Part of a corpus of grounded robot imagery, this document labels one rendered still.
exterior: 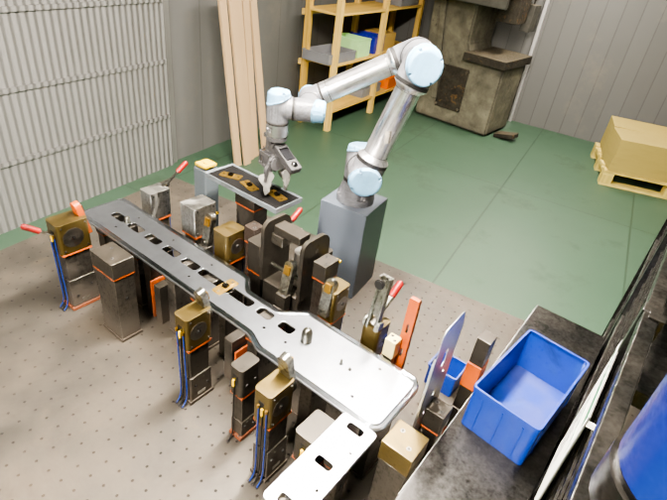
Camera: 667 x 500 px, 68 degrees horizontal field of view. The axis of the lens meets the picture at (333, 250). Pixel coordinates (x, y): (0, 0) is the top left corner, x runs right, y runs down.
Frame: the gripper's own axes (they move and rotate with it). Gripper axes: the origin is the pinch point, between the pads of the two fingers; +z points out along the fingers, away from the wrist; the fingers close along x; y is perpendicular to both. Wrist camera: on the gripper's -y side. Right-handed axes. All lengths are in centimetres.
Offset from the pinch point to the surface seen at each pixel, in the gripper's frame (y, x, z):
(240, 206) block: 11.8, 7.5, 10.3
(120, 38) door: 257, -45, 5
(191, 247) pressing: 6.8, 30.6, 17.9
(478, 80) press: 209, -447, 55
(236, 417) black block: -49, 46, 40
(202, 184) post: 33.0, 11.5, 9.3
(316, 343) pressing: -55, 24, 18
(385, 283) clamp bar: -62, 8, -3
